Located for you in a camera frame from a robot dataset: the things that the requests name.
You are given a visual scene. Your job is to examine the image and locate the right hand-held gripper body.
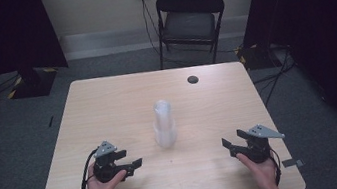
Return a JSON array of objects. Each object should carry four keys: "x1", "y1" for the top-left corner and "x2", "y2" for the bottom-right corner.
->
[{"x1": 241, "y1": 120, "x2": 289, "y2": 166}]

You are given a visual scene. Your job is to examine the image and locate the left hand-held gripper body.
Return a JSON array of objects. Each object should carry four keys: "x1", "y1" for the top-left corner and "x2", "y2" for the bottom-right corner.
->
[{"x1": 88, "y1": 138, "x2": 131, "y2": 186}]

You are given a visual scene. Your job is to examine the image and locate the stack of clear plastic cups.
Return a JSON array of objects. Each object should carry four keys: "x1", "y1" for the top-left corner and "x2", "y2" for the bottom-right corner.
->
[{"x1": 149, "y1": 98, "x2": 179, "y2": 151}]

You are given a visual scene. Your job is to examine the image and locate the person's right hand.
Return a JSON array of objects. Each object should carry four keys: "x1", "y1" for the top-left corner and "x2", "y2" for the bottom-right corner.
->
[{"x1": 235, "y1": 146, "x2": 282, "y2": 189}]

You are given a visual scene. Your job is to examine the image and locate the grey tape piece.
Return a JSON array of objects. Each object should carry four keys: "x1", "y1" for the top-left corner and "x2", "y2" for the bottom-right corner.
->
[{"x1": 280, "y1": 156, "x2": 306, "y2": 171}]

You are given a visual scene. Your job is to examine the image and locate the black floor tape strip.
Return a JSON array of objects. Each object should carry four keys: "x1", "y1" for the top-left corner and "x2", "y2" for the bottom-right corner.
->
[{"x1": 45, "y1": 115, "x2": 56, "y2": 129}]

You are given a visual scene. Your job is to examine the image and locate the black round table grommet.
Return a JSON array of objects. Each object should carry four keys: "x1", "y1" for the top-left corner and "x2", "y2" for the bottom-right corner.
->
[{"x1": 186, "y1": 74, "x2": 200, "y2": 86}]

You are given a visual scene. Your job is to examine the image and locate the black stand base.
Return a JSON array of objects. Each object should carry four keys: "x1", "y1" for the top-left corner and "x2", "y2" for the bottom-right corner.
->
[
  {"x1": 235, "y1": 41, "x2": 277, "y2": 74},
  {"x1": 3, "y1": 64, "x2": 62, "y2": 102}
]

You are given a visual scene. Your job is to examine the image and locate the black folding chair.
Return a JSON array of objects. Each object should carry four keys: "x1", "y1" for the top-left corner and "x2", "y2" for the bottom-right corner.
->
[{"x1": 149, "y1": 0, "x2": 234, "y2": 72}]

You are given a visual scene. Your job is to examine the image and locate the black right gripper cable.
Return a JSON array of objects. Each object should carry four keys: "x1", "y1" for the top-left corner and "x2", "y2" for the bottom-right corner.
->
[{"x1": 267, "y1": 146, "x2": 285, "y2": 188}]

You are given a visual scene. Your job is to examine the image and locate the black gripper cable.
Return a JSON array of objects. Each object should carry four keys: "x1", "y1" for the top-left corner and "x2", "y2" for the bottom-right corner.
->
[
  {"x1": 267, "y1": 146, "x2": 285, "y2": 188},
  {"x1": 74, "y1": 148, "x2": 105, "y2": 189}
]

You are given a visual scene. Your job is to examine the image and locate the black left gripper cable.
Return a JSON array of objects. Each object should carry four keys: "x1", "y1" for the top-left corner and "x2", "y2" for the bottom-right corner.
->
[{"x1": 74, "y1": 148, "x2": 105, "y2": 189}]

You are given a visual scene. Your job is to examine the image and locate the black floor cables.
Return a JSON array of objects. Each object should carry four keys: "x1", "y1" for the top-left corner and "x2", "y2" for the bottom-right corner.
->
[{"x1": 247, "y1": 40, "x2": 303, "y2": 109}]

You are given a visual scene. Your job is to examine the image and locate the black wall socket cable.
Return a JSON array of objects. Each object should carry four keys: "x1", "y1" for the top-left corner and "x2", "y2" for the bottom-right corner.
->
[{"x1": 139, "y1": 0, "x2": 170, "y2": 65}]

